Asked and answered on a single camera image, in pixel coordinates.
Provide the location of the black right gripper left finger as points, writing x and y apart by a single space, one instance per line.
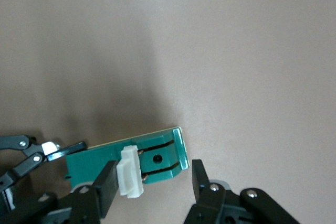
106 187

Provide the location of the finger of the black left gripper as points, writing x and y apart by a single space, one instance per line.
23 166

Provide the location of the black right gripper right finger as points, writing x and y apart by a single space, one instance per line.
207 200

